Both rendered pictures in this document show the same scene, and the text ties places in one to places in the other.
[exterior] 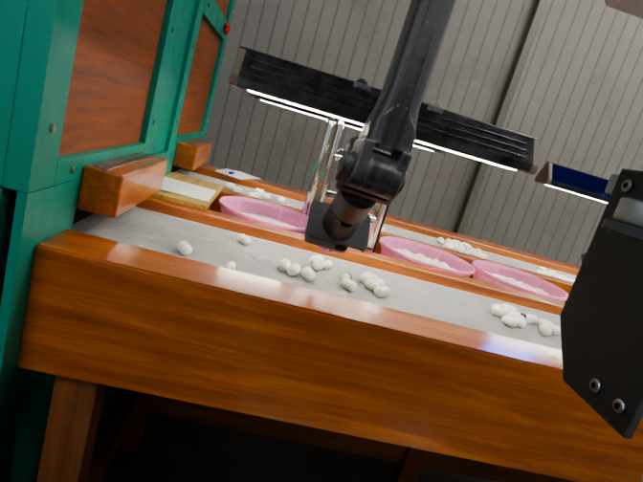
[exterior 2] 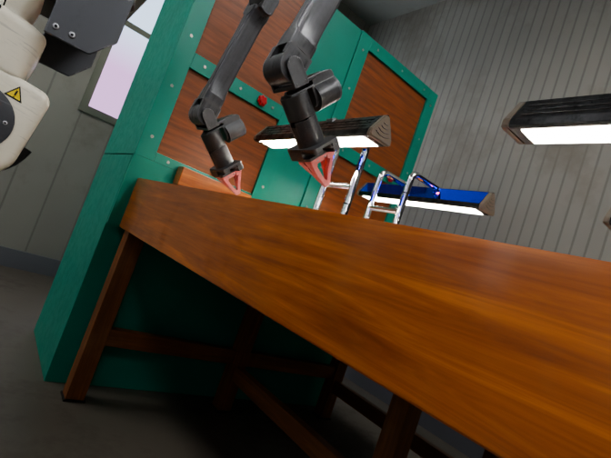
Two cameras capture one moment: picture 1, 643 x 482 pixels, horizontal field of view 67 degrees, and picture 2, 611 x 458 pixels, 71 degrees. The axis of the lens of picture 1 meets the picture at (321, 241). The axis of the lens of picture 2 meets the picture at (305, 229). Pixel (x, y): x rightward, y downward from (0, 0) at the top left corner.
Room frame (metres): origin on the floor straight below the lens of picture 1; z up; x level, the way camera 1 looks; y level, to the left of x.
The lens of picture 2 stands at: (0.44, -1.28, 0.68)
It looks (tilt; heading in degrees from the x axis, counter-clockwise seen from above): 4 degrees up; 62
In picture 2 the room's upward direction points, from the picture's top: 20 degrees clockwise
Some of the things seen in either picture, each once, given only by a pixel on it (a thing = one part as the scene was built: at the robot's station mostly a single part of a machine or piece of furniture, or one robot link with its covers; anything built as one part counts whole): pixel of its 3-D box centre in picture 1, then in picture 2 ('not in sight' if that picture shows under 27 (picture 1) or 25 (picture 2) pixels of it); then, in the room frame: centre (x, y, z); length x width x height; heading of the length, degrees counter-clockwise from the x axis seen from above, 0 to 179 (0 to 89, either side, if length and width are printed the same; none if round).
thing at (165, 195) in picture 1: (187, 188); not in sight; (1.22, 0.37, 0.77); 0.33 x 0.15 x 0.01; 8
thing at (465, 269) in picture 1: (421, 269); not in sight; (1.31, -0.29, 0.72); 0.27 x 0.27 x 0.10
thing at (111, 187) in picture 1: (129, 179); (213, 189); (0.87, 0.37, 0.83); 0.30 x 0.06 x 0.07; 8
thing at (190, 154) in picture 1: (194, 152); not in sight; (1.55, 0.47, 0.83); 0.30 x 0.06 x 0.07; 8
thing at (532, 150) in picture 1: (389, 112); (314, 132); (1.00, -0.06, 1.08); 0.62 x 0.08 x 0.07; 98
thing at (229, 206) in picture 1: (265, 229); not in sight; (1.25, 0.15, 0.72); 0.27 x 0.27 x 0.10
